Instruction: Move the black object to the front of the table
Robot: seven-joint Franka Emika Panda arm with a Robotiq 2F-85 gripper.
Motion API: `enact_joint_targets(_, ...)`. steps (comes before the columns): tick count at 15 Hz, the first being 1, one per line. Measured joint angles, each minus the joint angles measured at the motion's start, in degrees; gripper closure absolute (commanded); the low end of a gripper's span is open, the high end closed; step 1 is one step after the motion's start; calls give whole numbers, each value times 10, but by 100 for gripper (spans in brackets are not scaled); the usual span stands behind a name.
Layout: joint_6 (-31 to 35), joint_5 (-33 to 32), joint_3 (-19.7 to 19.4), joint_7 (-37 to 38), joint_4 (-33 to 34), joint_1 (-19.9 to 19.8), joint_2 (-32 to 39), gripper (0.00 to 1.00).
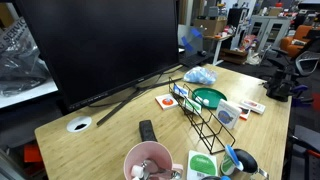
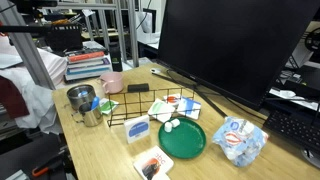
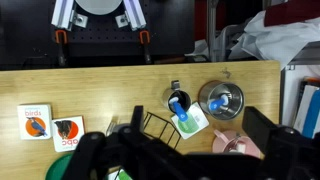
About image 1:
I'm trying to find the black monitor stand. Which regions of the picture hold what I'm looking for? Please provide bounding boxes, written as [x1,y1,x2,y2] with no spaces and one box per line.
[96,77,184,127]

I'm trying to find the mesh office chair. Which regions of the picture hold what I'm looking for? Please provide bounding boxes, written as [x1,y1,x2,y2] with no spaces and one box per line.
[294,50,320,78]

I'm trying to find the white cable grommet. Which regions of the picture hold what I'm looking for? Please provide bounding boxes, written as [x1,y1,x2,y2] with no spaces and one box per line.
[66,115,93,134]

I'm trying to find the white box blue print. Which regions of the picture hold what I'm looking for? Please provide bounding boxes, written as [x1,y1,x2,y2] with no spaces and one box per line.
[215,98,243,130]

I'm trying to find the orange armchair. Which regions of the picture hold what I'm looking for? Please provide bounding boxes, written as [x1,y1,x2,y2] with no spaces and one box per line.
[279,24,316,58]

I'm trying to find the white background desk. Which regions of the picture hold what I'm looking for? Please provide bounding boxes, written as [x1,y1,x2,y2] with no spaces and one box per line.
[203,33,234,66]

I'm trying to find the blue tape strip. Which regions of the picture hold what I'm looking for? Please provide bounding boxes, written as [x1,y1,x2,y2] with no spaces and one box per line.
[189,27,204,39]
[181,35,195,53]

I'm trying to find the green plate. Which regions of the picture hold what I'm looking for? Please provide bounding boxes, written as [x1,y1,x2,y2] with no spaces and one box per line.
[191,87,228,110]

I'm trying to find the blue white card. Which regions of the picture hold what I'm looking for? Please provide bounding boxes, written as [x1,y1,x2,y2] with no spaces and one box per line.
[172,83,189,99]

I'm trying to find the blue plastic bag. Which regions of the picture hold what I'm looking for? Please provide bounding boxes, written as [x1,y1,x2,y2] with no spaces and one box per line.
[182,65,218,86]

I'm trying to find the white package green circle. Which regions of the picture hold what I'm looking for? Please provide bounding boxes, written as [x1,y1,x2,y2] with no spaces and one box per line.
[186,149,219,180]

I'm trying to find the steel pitcher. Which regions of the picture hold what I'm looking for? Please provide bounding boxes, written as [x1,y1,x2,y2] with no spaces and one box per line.
[229,148,270,180]

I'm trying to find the black keyboard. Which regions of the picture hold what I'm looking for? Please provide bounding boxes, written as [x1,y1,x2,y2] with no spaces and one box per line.
[179,53,214,68]

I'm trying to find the metal spoon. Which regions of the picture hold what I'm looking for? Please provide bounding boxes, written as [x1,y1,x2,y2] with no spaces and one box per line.
[141,159,183,180]

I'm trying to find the long white red box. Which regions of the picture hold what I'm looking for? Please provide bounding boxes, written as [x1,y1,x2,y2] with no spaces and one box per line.
[240,98,267,115]

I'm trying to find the black padded bench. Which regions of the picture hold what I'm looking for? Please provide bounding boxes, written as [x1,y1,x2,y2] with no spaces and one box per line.
[288,124,320,180]

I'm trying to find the grey glass door cabinet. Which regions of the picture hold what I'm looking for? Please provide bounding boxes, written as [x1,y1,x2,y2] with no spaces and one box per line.
[248,15,291,54]

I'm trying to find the green white card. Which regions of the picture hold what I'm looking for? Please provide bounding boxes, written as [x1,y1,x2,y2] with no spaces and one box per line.
[183,97,203,115]

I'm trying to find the pink mug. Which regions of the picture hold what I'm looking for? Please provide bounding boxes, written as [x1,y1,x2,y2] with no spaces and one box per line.
[123,140,185,180]

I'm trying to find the white side table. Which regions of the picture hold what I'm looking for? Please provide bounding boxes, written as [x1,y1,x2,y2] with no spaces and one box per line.
[0,77,59,109]

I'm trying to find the white box orange circle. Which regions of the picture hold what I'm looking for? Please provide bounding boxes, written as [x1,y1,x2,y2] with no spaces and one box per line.
[154,93,179,111]

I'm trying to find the white marshmallow piece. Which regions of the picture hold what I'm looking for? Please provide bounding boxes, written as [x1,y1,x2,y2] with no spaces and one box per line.
[130,164,145,179]

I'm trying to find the large black monitor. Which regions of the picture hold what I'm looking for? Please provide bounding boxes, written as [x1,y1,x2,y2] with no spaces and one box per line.
[14,0,181,112]

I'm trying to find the black plastic bag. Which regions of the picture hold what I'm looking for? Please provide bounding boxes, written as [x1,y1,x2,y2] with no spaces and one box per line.
[0,43,51,98]

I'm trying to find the white plastic bag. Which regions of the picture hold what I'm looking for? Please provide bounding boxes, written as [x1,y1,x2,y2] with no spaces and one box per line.
[245,49,263,66]

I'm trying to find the black rectangular bar object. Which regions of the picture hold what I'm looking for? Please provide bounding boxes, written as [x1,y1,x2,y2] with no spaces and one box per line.
[138,119,158,143]

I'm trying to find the black table clamp mount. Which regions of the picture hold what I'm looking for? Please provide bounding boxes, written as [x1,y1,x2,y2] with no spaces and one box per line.
[263,68,309,103]

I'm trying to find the green white cup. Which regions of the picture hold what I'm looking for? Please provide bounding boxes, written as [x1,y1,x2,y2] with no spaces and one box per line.
[220,153,238,176]

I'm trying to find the small white red box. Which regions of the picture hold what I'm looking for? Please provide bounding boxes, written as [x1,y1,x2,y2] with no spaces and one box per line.
[233,103,252,121]

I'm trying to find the cardboard box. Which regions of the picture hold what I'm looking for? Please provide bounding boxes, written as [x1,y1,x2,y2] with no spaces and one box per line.
[193,18,228,37]

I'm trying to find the black wire rack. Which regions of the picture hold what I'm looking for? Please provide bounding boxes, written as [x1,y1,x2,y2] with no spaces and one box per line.
[168,77,237,155]

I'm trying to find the low wooden shelf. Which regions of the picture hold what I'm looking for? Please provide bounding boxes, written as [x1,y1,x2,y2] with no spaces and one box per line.
[219,48,249,65]

